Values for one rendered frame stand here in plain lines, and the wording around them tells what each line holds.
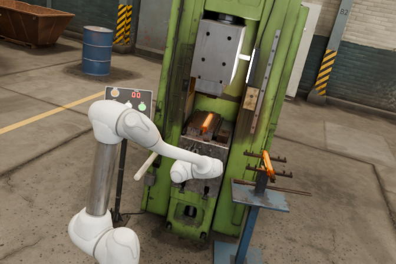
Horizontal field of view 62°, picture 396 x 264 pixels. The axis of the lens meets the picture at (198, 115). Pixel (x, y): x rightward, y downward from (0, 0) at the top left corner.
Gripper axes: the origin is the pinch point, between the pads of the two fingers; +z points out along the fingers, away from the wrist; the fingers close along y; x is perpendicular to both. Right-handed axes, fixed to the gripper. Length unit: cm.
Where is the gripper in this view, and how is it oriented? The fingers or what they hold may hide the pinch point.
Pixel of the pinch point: (193, 147)
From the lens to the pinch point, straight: 219.0
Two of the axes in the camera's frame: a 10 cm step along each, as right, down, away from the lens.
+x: 1.8, -9.2, -3.5
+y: 9.6, 2.4, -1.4
